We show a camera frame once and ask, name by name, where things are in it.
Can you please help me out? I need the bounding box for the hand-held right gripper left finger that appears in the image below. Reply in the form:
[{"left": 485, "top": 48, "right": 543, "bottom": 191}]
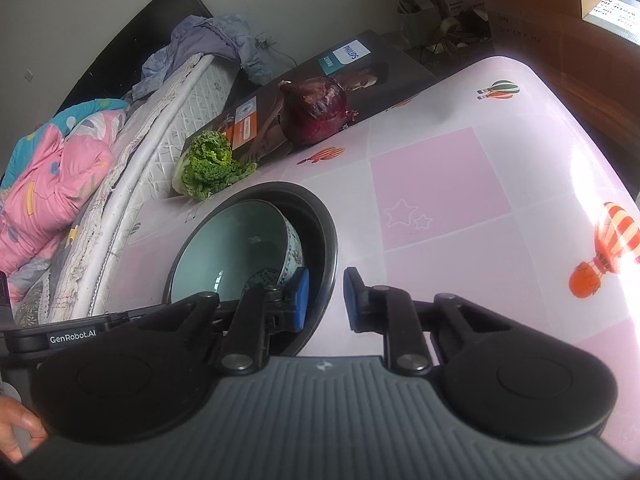
[{"left": 132, "top": 267, "right": 312, "bottom": 375}]

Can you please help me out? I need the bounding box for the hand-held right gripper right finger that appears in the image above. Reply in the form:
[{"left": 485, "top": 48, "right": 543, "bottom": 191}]
[{"left": 342, "top": 266, "right": 523, "bottom": 375}]

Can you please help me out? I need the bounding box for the stainless steel bowl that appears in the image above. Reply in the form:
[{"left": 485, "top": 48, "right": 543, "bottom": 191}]
[{"left": 164, "top": 181, "right": 339, "bottom": 358}]

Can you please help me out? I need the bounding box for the dark green ceramic bowl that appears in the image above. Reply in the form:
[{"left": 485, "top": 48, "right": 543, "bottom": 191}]
[{"left": 169, "top": 200, "right": 304, "bottom": 306}]

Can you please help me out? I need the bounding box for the person's left hand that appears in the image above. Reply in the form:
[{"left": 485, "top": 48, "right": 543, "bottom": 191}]
[{"left": 0, "top": 394, "right": 49, "bottom": 467}]

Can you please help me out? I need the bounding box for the green floral lace pillow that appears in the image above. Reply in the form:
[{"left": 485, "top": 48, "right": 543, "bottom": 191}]
[{"left": 15, "top": 280, "right": 51, "bottom": 328}]

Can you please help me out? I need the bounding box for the pink patterned quilt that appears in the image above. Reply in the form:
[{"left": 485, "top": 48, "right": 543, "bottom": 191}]
[{"left": 0, "top": 99, "right": 132, "bottom": 306}]

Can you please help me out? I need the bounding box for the napa cabbage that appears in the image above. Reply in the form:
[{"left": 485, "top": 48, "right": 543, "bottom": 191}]
[{"left": 172, "top": 130, "right": 259, "bottom": 202}]

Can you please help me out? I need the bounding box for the red onion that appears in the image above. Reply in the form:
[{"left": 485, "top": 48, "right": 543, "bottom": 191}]
[{"left": 277, "top": 76, "right": 349, "bottom": 147}]

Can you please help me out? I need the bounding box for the white quilted mattress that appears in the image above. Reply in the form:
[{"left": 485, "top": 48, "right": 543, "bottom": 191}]
[{"left": 15, "top": 52, "right": 241, "bottom": 328}]

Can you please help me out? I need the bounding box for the black flat printed box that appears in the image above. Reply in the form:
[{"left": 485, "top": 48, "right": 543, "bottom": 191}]
[{"left": 181, "top": 29, "right": 437, "bottom": 171}]

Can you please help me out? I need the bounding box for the grey blue clothes pile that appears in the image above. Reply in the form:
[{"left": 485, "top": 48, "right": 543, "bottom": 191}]
[{"left": 131, "top": 14, "right": 273, "bottom": 98}]

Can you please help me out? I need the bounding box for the grey green bag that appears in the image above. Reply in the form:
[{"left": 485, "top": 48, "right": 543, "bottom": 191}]
[{"left": 397, "top": 0, "right": 441, "bottom": 51}]

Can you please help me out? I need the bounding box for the black bed headboard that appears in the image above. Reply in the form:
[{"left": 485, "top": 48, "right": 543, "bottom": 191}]
[{"left": 0, "top": 0, "right": 213, "bottom": 191}]

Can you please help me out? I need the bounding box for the long brown white-topped box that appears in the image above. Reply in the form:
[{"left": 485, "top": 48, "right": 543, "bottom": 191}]
[{"left": 484, "top": 0, "right": 640, "bottom": 196}]

